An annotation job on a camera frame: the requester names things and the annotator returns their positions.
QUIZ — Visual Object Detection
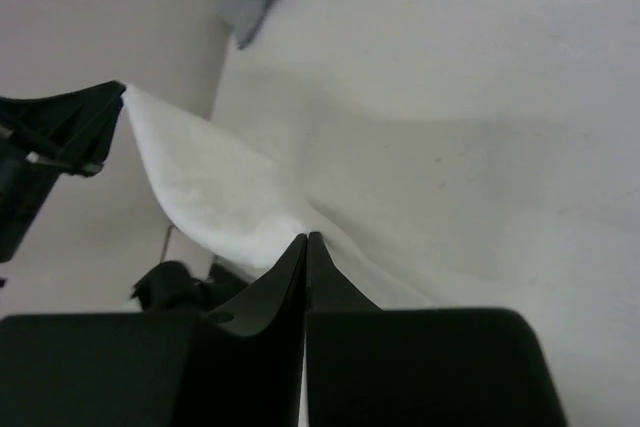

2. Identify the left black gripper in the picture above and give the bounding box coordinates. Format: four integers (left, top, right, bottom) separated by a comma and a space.
1, 80, 125, 262

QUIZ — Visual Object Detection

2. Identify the white tank top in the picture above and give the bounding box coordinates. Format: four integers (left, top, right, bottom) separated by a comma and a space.
122, 84, 446, 309

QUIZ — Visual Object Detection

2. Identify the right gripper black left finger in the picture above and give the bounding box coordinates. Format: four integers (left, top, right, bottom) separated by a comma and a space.
1, 236, 306, 426

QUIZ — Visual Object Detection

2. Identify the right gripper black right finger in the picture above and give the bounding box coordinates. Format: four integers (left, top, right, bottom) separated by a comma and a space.
306, 232, 567, 426

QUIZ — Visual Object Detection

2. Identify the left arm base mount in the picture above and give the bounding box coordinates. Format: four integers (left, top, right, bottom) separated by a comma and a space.
130, 226, 251, 316

